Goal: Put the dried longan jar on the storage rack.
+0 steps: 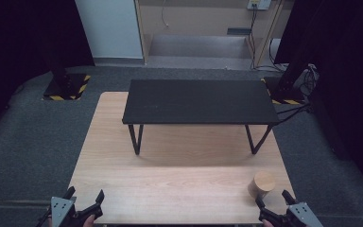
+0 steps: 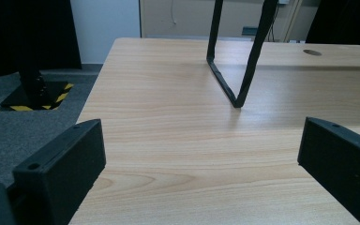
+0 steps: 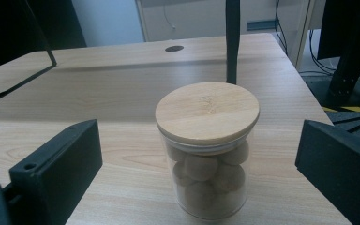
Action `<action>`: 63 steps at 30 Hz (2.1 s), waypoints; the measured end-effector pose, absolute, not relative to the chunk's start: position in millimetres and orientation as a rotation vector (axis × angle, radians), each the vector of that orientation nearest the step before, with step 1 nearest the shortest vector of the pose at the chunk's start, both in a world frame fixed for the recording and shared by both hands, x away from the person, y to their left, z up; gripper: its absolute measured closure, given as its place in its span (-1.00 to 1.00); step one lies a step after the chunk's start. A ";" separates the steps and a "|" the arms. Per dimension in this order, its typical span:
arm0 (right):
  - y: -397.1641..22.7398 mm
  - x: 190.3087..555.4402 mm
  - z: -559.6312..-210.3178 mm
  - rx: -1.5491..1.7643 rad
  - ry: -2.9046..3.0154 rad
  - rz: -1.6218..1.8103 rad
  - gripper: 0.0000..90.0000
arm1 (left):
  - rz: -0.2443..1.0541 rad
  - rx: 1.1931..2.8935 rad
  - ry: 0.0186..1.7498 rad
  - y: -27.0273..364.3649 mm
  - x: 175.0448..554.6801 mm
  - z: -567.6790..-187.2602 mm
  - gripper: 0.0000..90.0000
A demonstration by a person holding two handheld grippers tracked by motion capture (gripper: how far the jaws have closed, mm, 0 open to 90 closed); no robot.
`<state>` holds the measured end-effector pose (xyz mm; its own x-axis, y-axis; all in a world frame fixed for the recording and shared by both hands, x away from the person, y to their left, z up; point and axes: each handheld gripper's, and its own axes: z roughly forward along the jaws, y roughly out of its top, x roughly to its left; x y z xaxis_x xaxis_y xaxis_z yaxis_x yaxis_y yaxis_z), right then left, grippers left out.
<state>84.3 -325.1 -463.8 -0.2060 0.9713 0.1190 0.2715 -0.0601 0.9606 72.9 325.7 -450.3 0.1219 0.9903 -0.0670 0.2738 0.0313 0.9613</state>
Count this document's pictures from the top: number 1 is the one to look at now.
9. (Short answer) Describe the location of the black desk shelf riser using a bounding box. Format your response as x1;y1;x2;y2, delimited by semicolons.
121;79;281;156

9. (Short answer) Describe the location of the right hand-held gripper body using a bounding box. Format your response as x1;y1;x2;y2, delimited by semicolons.
282;201;325;227

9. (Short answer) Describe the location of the black stand base, striped tape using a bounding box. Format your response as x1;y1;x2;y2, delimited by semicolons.
260;62;307;106
41;67;92;102

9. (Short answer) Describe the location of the wooden open cabinet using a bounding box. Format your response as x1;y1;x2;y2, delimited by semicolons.
133;0;287;71

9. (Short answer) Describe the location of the black curtain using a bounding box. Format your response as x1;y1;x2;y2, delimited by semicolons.
0;0;96;144
273;0;363;200

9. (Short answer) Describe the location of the white panel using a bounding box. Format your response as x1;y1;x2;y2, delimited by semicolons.
74;0;145;61

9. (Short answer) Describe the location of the thin white cable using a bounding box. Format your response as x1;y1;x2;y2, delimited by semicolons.
160;0;170;28

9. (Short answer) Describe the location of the bundle of black cables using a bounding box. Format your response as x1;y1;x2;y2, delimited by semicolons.
294;63;321;99

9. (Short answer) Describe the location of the black power cable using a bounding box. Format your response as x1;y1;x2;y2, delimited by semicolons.
247;9;285;73

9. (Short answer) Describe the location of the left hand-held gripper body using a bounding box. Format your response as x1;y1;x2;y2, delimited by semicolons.
45;196;83;227

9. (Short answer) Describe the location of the person's left hand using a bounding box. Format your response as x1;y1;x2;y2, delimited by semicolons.
82;214;96;227

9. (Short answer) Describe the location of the dark blue label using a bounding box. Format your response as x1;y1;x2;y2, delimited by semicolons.
226;27;252;36

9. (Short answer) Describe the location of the wooden cylinder block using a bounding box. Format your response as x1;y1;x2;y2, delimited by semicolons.
247;170;277;201

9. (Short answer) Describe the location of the black floor cable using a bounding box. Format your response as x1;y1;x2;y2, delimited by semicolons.
273;102;315;127

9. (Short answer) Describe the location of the white power strip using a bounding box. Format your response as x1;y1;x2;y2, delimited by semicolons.
246;0;272;11

